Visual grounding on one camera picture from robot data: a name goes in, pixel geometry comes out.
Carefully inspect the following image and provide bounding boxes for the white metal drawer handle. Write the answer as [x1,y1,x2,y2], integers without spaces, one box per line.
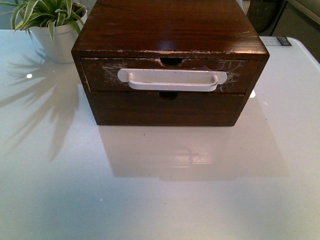
[117,68,228,92]

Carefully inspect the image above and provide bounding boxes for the dark wooden drawer cabinet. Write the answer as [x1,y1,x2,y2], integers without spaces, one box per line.
[70,0,271,127]

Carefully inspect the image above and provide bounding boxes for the white plant pot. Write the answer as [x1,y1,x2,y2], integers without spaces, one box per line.
[27,9,88,64]

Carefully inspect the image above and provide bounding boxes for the black white label sticker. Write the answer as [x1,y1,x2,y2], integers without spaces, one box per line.
[259,36,292,47]

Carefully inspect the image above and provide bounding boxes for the green striped spider plant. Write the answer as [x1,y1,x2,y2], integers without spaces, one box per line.
[0,0,88,41]

